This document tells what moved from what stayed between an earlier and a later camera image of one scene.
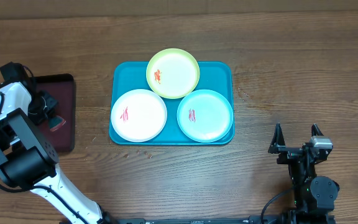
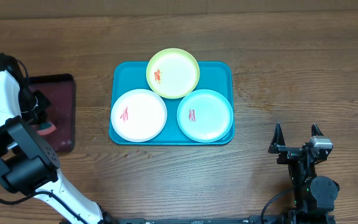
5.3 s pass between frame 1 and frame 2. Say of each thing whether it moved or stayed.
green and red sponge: moved
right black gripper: stayed
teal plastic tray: stayed
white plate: stayed
